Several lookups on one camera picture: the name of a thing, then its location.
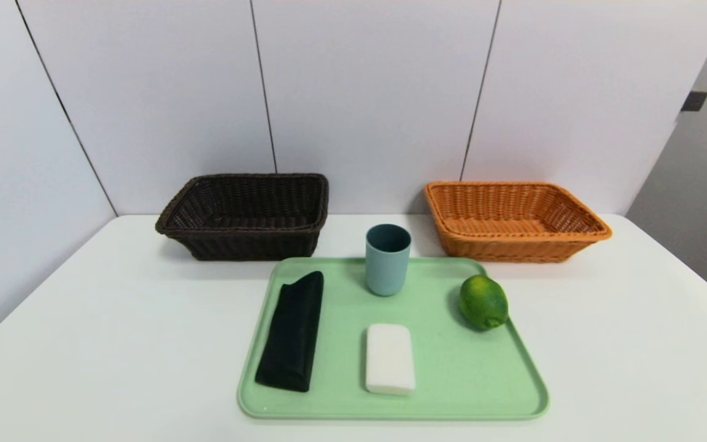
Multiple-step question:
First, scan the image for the blue-grey plastic cup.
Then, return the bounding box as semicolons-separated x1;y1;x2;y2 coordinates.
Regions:
365;223;412;297

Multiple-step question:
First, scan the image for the white soap bar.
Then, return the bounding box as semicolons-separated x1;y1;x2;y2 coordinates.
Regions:
365;324;417;395

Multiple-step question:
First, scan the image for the green lime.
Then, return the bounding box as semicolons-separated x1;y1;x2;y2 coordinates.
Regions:
458;274;509;330

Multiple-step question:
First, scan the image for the dark brown wicker basket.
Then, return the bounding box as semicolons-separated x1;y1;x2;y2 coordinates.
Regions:
155;173;330;261

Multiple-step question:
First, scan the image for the orange wicker basket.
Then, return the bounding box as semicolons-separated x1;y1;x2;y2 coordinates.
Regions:
424;180;613;263

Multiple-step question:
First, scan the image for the light green plastic tray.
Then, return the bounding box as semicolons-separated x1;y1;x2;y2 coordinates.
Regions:
237;257;551;422

